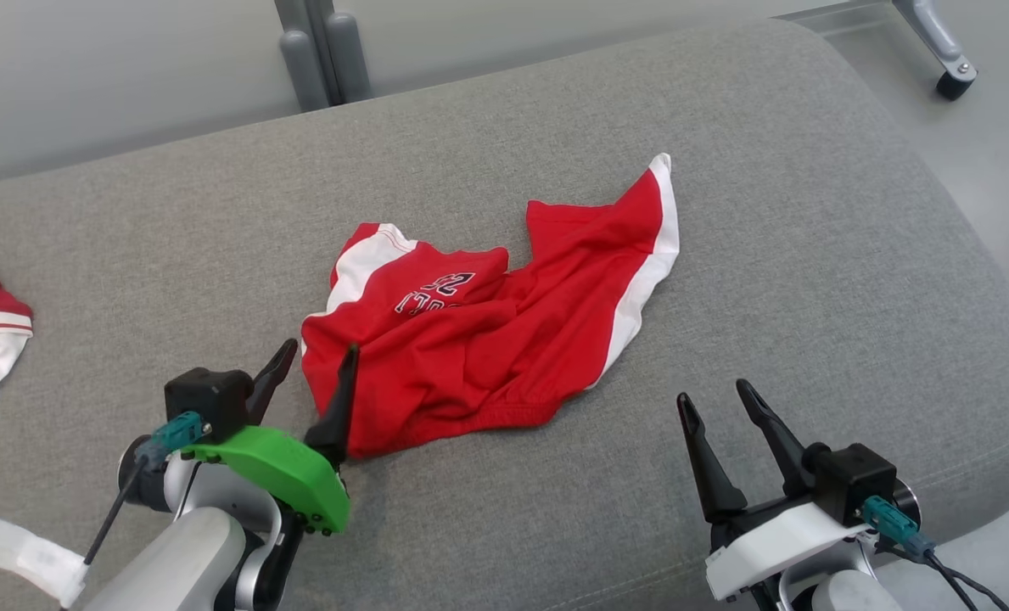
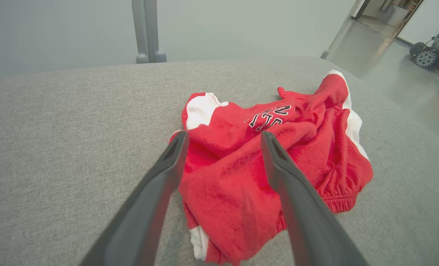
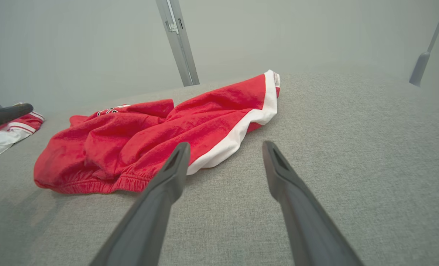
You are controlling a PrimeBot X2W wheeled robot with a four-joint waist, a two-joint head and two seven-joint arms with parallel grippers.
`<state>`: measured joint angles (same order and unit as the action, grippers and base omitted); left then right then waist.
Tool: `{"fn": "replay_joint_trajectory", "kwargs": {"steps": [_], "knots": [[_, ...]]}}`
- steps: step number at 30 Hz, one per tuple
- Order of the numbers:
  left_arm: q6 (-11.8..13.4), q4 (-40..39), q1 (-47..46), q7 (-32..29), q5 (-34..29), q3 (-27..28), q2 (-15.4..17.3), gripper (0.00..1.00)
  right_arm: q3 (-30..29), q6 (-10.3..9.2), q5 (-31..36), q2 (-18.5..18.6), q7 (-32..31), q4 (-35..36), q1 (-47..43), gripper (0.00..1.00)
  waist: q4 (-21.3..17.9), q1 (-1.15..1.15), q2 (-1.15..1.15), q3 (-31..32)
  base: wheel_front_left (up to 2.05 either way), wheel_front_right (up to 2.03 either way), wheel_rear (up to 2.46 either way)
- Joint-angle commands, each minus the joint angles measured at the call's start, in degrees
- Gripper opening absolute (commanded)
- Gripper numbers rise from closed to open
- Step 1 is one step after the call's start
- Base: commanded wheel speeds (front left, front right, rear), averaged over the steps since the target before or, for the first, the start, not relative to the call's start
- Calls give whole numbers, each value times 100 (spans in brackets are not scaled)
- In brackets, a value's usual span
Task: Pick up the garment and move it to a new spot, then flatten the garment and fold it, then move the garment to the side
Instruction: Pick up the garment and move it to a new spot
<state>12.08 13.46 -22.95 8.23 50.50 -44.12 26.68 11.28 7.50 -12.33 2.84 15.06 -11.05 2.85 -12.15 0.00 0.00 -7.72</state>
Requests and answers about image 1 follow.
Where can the teal camera connector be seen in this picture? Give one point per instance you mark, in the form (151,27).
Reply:
(173,434)
(890,519)

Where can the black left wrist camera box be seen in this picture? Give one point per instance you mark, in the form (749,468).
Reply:
(207,399)

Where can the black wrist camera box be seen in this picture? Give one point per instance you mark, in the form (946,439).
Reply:
(852,479)
(207,399)

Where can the teal right camera connector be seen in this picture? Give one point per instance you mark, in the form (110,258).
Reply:
(890,519)

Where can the grey leg with black caster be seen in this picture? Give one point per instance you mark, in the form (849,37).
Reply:
(937,38)

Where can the grey floor rail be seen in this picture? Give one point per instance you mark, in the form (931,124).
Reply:
(843,13)

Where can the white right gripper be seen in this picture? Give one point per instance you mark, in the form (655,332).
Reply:
(767,543)

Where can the red shorts with white stripe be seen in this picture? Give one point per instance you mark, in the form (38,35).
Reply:
(470,356)

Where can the grey fabric sofa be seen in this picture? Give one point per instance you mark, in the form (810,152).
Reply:
(767,271)

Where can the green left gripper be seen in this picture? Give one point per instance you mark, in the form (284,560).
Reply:
(288,471)

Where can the teal left camera connector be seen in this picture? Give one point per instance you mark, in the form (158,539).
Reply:
(173,434)

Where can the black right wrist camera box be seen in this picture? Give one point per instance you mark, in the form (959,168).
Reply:
(852,479)

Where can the grey partition post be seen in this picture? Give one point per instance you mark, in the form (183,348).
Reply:
(305,72)
(350,59)

